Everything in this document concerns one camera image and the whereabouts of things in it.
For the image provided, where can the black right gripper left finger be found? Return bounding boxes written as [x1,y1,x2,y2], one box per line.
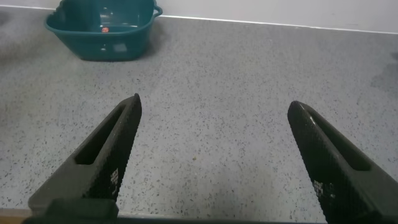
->
[27,93,143,216]

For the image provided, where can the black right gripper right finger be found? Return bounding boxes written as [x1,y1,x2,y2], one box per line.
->
[287,100,398,224]

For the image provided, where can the teal square plastic tray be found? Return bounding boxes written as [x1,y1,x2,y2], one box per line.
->
[44,0,164,62]

